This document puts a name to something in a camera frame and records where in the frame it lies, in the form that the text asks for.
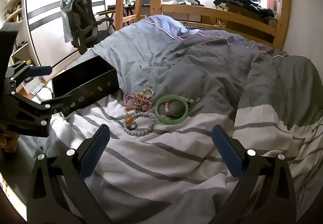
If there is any pink brown bead bracelet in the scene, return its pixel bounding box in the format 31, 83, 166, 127
164, 98, 187, 118

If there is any pale stone bead bracelet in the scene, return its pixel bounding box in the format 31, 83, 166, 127
180, 96, 201, 108

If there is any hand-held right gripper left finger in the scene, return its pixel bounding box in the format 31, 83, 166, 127
25, 124, 113, 224

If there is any white shelf unit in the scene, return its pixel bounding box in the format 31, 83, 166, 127
0, 0, 42, 99

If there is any white bead bracelet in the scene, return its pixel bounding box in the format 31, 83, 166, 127
123, 112, 155, 136

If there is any amber stone ring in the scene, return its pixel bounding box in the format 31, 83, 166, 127
124, 115, 138, 130

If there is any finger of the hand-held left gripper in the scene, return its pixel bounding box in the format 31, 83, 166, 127
6, 61, 53, 83
4, 91, 73, 138

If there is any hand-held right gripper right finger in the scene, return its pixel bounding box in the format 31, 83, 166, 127
211, 124, 297, 224

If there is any wooden folding table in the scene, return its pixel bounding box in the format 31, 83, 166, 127
96, 4, 142, 31

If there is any cream pearl bracelet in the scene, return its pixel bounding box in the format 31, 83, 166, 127
137, 87, 154, 99

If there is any black jewelry box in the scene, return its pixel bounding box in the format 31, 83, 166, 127
52, 56, 120, 117

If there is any brown plush toy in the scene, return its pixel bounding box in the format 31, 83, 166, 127
4, 3, 22, 21

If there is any light blue garment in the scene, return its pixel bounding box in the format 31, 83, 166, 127
61, 0, 82, 43

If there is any black office chair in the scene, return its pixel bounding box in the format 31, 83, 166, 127
71, 0, 114, 54

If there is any green jade bangle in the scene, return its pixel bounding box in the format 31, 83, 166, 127
155, 94, 189, 124

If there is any white paper packet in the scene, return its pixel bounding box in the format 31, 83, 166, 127
32, 82, 48, 96

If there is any grey striped duvet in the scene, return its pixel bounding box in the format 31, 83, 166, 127
15, 15, 323, 224

